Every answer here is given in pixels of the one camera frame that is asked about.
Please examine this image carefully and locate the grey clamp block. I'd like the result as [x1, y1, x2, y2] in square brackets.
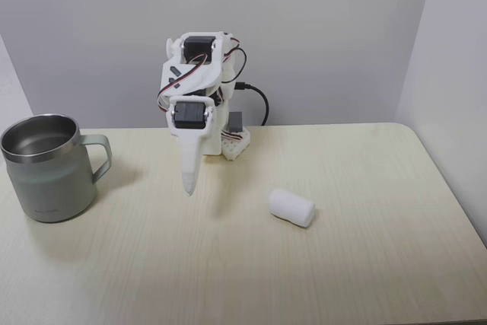
[228, 111, 245, 132]

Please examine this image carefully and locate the black power cable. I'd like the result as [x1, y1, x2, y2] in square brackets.
[234, 81, 270, 127]

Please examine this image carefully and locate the white gauze dressing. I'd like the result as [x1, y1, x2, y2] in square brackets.
[268, 187, 317, 230]

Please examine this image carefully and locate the grey steel mug with handle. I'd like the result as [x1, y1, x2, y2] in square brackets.
[0, 113, 113, 224]

